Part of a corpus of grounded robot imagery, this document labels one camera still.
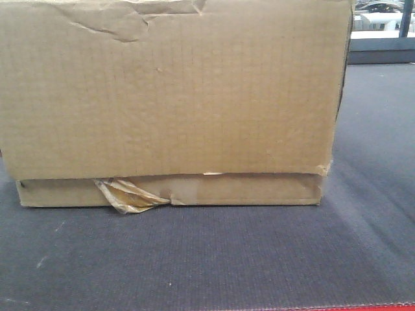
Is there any dark grey conveyor belt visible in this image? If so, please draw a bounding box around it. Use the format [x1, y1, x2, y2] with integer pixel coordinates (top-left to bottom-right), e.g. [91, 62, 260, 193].
[1, 64, 414, 310]

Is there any brown cardboard carton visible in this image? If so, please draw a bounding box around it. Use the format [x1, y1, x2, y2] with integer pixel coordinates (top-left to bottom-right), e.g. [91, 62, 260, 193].
[1, 1, 354, 213]

